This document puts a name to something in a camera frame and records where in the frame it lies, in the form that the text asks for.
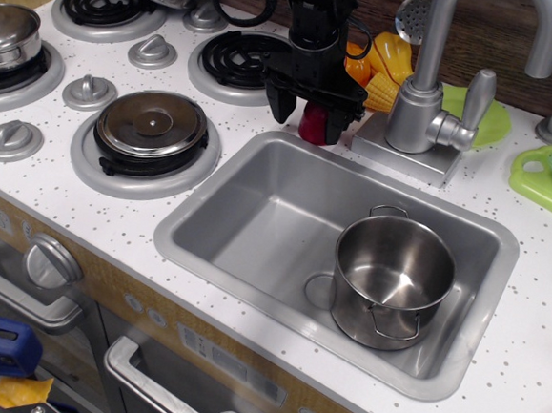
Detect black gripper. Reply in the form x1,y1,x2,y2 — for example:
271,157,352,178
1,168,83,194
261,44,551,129
262,41,367,145

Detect red toy sweet potato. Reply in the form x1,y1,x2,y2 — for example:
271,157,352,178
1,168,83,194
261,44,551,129
298,101,328,146

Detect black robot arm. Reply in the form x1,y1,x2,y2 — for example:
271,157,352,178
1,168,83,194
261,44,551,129
262,0,367,145

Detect steel pot in sink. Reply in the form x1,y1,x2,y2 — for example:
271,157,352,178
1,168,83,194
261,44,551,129
330,205,456,351

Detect grey sink basin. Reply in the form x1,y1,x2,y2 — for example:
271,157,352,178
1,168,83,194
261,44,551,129
153,132,520,402

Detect steel lidded pot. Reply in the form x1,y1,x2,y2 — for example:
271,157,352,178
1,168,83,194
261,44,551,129
0,3,42,72

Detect orange toy pumpkin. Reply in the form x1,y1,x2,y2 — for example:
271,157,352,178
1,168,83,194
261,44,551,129
344,42,372,87

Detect yellow toy corn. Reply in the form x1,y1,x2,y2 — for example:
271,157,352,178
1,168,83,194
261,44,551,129
364,72,400,113

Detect back right coil burner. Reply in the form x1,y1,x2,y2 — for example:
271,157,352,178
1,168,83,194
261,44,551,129
187,31,291,107

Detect coil burner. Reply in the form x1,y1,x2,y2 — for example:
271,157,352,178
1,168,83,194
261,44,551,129
51,0,167,44
187,31,291,107

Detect silver toy faucet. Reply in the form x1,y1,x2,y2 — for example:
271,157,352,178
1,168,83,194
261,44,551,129
347,0,552,198

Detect silver slotted spoon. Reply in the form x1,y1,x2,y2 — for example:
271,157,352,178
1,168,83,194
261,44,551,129
395,0,432,46

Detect silver stove knob back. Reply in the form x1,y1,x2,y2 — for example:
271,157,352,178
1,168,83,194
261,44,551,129
182,1,228,34

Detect silver stove knob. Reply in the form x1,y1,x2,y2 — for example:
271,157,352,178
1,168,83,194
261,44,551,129
62,74,117,111
0,120,44,163
127,34,178,71
182,1,228,34

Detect steel lid on burner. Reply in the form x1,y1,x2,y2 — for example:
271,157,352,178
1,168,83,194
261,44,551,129
93,91,208,159

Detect silver stove knob centre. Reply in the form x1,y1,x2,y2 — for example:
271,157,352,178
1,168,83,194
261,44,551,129
127,34,178,71

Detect light green plate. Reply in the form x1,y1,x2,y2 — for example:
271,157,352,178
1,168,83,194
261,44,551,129
442,84,512,150

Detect front right stove burner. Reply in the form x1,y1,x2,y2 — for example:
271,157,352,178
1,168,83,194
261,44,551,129
70,113,222,200

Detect stove burner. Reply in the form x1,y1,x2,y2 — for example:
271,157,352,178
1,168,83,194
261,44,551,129
70,113,222,200
0,36,68,121

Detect silver stove knob middle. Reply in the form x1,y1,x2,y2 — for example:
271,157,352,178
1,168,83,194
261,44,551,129
62,74,117,111

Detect back left coil burner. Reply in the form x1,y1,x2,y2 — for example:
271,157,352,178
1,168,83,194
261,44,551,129
51,0,167,44

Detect green cutting board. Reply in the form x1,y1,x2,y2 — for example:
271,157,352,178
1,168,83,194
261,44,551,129
508,146,552,212

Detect silver stove knob front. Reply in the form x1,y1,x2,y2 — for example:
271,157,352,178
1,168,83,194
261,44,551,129
0,120,44,163

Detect silver oven dial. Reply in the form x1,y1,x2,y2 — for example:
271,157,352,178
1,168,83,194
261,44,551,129
22,233,83,290

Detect front left stove burner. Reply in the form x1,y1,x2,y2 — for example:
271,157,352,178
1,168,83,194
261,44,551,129
0,36,68,121

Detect blue clamp tool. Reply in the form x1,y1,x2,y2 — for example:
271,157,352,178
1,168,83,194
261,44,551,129
0,317,43,378

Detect yellow tape piece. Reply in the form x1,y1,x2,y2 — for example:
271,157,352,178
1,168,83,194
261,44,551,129
0,377,54,409

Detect silver dishwasher door handle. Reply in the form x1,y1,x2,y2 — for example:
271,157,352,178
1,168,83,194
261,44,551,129
104,335,236,413

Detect silver oven door handle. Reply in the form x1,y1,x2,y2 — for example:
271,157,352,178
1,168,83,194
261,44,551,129
0,276,84,335

